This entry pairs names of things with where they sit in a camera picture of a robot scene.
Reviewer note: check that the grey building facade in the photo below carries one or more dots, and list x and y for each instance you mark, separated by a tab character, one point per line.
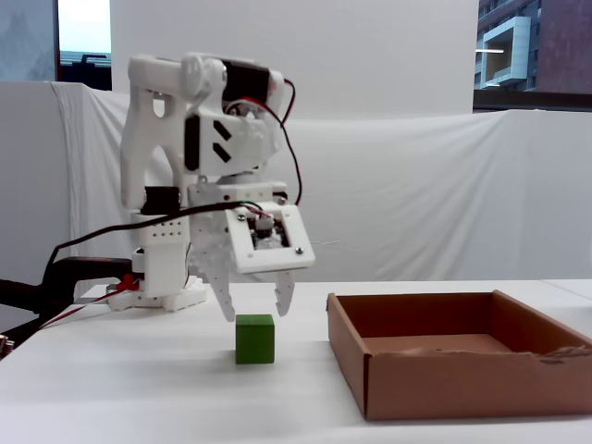
509	46

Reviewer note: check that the black red table clamp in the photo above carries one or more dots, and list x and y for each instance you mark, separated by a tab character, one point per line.
88	268

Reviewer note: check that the dark window sill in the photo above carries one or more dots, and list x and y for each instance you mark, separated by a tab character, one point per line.
532	101

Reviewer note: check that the brown cardboard box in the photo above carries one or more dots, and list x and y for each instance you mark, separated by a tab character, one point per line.
453	388

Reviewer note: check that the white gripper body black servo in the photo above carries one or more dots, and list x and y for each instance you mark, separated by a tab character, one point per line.
209	231

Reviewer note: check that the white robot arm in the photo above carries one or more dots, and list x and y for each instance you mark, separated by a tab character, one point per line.
139	139

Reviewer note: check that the white cloth backdrop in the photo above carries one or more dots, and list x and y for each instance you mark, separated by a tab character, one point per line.
416	185

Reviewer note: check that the white backdrop board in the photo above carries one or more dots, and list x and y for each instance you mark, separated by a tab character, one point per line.
370	46

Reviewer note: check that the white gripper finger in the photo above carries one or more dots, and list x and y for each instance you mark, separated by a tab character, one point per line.
284	291
223	296

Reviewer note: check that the green cube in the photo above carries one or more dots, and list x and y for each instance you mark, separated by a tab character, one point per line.
254	340

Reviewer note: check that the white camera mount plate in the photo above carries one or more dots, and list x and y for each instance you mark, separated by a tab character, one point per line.
245	259

